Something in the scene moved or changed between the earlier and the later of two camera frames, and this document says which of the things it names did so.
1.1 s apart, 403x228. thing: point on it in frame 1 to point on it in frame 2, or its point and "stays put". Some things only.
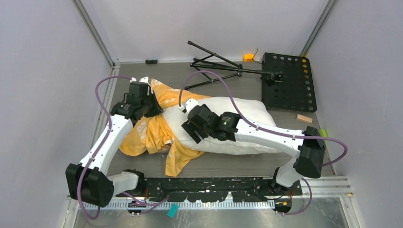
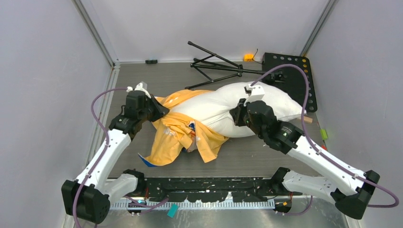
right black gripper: [191, 127] to [239, 111]
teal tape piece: [173, 210] stays put
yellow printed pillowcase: [152, 134] to [174, 132]
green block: [323, 133] stays put
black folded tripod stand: [273, 75] stays put
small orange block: [248, 57] stays put
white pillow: [245, 109] to [211, 108]
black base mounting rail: [214, 188] stays put
